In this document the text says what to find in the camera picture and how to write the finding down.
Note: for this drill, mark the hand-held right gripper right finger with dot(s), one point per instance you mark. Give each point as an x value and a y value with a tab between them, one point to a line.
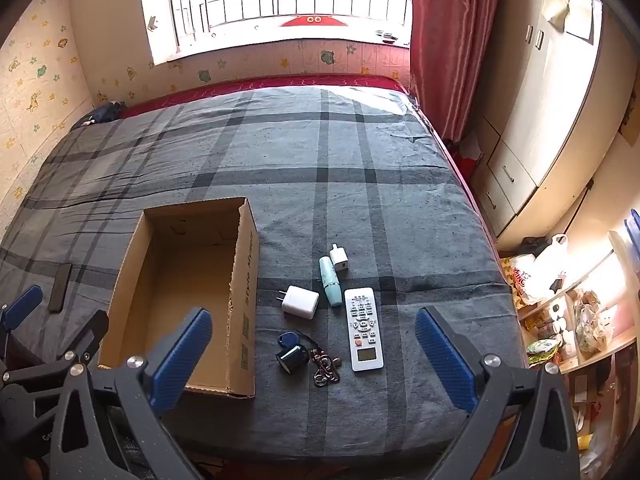
445	360

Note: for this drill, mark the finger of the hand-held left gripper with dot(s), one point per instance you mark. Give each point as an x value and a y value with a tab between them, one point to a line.
87	330
22	305

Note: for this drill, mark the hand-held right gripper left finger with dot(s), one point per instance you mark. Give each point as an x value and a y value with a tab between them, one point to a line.
180	355

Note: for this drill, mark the cardboard box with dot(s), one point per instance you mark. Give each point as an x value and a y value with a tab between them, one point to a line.
175	285

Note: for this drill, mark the white remote control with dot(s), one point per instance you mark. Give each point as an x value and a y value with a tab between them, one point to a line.
364	320

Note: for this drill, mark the key bunch with blue fob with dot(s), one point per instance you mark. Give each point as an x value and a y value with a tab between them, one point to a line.
322	365

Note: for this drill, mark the large white charger plug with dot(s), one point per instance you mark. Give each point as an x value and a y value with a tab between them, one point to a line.
302	302

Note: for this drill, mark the light teal small bottle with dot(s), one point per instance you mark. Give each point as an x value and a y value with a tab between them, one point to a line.
330	285

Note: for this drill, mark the small white charger plug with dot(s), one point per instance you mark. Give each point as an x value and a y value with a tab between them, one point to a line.
340	262

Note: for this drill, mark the black smartphone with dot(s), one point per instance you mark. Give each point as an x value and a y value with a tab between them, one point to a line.
60	287

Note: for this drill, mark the green snack packet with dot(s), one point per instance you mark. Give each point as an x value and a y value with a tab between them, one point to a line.
542	349

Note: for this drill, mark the white plastic bag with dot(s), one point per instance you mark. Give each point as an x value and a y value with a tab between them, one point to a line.
540	270

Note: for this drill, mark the clear plastic food bag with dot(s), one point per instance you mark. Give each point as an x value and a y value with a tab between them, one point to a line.
592	320

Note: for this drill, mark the wooden shelf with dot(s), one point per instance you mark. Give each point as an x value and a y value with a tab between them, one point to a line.
600	355

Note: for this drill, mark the red bag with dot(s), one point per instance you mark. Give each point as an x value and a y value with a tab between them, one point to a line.
467	157

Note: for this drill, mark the dark clothing bundle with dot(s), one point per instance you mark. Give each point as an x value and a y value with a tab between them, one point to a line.
107	112

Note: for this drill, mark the cream wardrobe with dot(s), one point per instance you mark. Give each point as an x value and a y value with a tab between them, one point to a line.
550	110

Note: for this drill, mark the red curtain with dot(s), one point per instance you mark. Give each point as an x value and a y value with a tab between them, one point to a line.
450	35

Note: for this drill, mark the red windowsill decoration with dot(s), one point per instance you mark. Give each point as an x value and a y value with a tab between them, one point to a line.
312	21

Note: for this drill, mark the paper sheet on wardrobe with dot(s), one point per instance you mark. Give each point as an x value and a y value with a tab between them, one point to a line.
575	10

